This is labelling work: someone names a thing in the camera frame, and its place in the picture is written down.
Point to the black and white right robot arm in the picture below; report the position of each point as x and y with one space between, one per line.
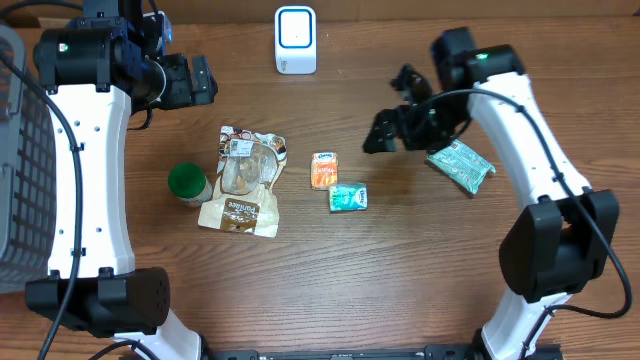
562 237

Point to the teal wet wipes pack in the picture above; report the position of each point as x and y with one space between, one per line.
463 165

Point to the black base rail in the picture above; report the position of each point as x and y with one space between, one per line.
340 355

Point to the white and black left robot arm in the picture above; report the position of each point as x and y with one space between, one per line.
94 74

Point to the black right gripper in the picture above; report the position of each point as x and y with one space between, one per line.
404 117

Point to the orange tissue packet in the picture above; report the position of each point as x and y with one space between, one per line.
324 170

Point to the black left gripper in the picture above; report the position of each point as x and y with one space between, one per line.
187 80

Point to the white barcode scanner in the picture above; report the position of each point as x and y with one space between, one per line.
295 40

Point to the teal tissue packet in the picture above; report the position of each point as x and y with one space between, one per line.
348 197

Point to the beige snack pouch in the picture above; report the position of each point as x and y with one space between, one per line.
243 200

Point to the green lidded jar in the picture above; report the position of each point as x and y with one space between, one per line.
189 184

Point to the grey plastic mesh basket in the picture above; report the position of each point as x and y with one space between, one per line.
28 182

